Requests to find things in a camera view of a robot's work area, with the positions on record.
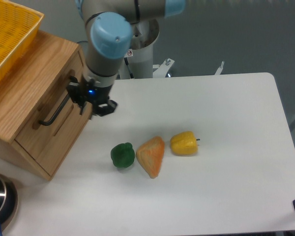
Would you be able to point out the green toy pepper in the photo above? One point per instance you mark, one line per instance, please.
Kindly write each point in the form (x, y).
(123, 155)

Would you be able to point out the orange toy sandwich wedge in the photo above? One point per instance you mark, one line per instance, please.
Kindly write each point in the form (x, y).
(150, 155)

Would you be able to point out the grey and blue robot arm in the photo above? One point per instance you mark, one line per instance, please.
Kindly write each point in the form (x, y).
(108, 25)

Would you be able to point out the wooden drawer cabinet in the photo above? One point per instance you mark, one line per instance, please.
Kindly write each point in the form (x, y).
(20, 93)

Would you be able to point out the steel bowl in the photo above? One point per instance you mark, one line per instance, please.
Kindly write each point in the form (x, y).
(8, 201)

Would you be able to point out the wooden top drawer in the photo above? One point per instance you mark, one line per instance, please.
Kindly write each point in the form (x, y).
(40, 134)

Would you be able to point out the yellow plastic basket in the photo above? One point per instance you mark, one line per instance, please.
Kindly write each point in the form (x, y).
(18, 27)

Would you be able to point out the white metal bracket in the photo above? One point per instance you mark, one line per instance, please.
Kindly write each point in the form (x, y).
(220, 69)

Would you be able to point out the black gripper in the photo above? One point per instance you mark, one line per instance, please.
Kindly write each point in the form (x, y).
(91, 91)

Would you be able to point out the yellow toy bell pepper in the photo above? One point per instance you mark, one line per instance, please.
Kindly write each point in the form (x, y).
(184, 143)

